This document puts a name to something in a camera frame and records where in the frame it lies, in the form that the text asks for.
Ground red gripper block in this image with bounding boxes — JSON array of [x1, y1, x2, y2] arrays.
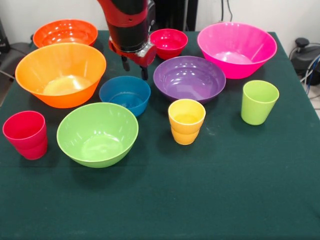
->
[[108, 41, 158, 81]]

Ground small blue bowl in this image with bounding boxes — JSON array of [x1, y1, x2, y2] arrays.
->
[[98, 75, 152, 118]]

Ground large orange bowl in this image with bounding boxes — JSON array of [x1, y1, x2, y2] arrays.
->
[[14, 42, 108, 109]]

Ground small red-pink bowl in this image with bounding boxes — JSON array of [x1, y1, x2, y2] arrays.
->
[[149, 28, 189, 61]]

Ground purple bowl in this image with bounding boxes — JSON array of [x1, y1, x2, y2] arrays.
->
[[152, 55, 227, 105]]

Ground red-orange bowl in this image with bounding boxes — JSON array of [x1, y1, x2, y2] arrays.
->
[[32, 19, 99, 49]]

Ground lime green bowl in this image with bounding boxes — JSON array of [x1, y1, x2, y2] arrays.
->
[[56, 102, 140, 169]]

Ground yellow cup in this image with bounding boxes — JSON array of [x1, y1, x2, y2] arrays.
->
[[167, 98, 207, 146]]

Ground large pink bowl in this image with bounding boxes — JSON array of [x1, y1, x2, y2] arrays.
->
[[196, 21, 278, 80]]

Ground red-pink cup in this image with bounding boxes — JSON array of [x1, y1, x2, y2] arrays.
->
[[2, 110, 48, 161]]

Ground lime green cup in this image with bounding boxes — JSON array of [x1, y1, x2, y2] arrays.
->
[[240, 80, 280, 126]]

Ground black device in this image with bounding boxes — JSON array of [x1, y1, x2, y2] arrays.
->
[[0, 18, 11, 53]]

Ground dark green tablecloth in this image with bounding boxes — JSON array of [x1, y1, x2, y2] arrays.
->
[[0, 29, 320, 240]]

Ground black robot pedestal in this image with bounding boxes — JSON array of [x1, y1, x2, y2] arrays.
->
[[152, 0, 198, 32]]

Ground black hanging cable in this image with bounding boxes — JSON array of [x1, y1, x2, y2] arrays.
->
[[225, 0, 234, 23], [218, 0, 225, 22]]

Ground tangle of cables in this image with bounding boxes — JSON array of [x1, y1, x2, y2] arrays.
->
[[299, 53, 320, 111]]

